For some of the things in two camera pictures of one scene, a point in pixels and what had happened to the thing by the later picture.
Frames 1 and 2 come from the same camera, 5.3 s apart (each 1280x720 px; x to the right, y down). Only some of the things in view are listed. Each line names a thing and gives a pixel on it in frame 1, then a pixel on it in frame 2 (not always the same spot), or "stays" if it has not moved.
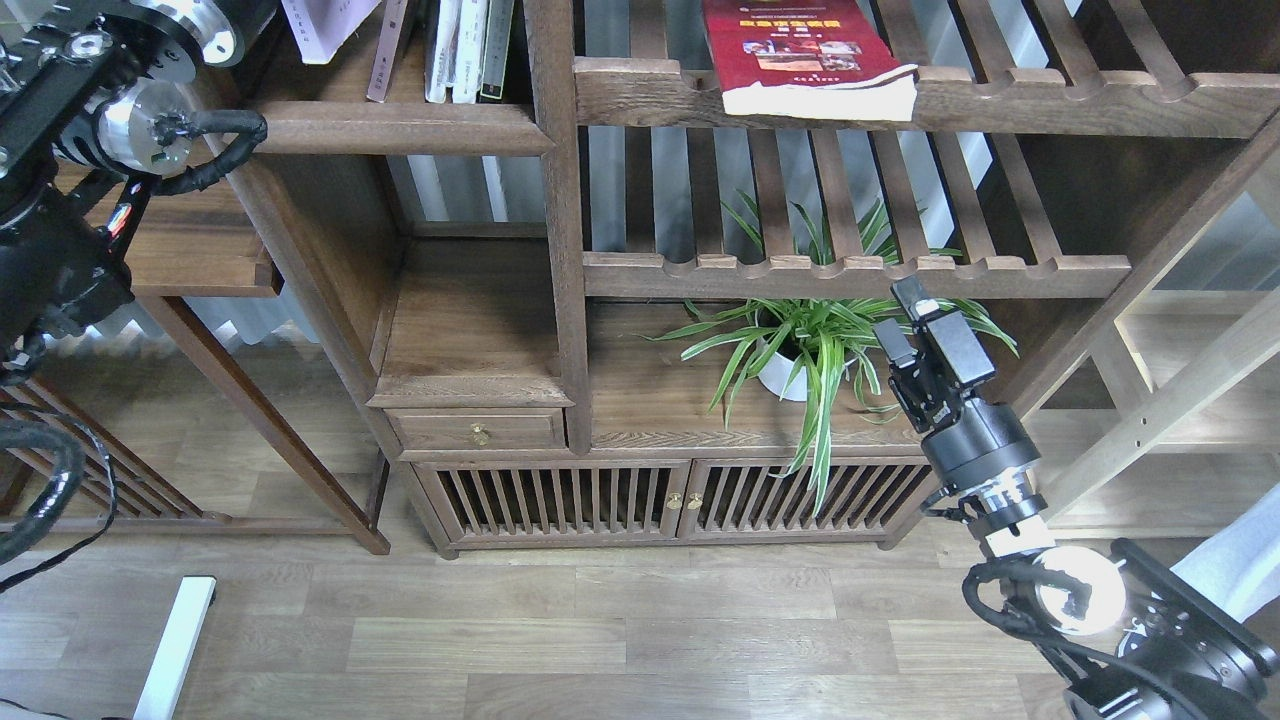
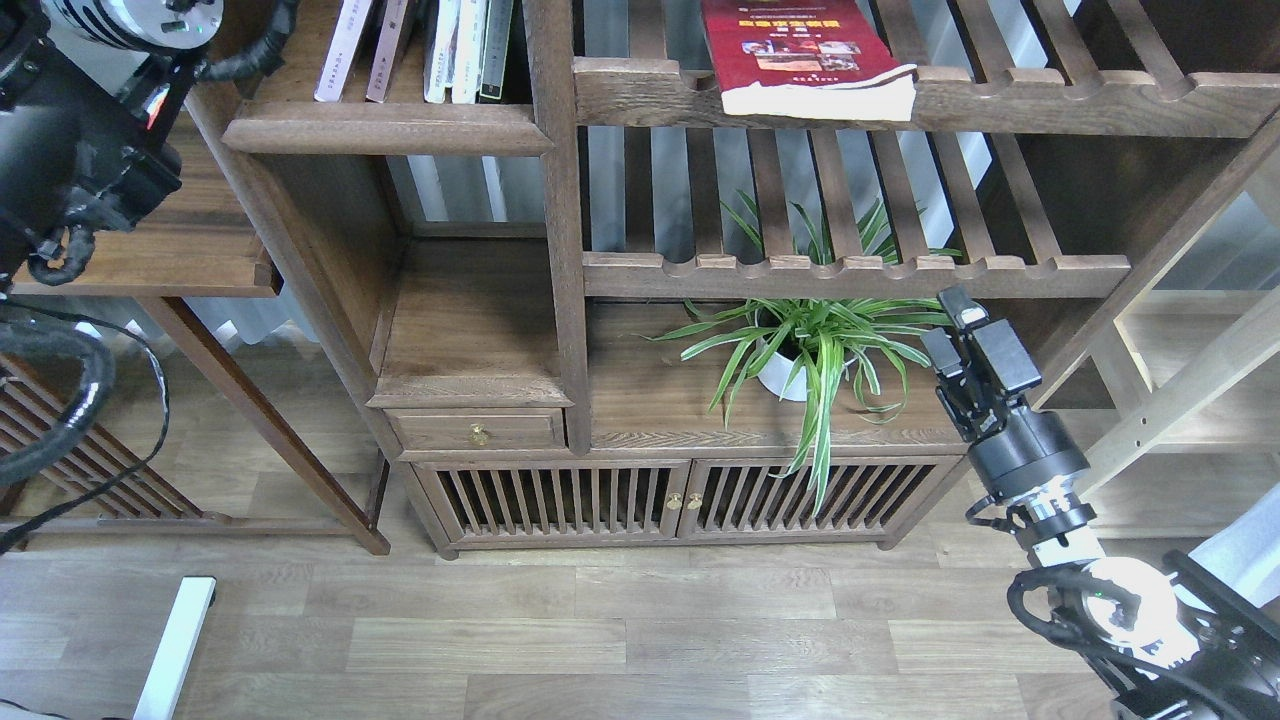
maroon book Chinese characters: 394,15 stays
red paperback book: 821,59 stays
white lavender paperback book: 320,27 → 342,50
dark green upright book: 498,25 stays
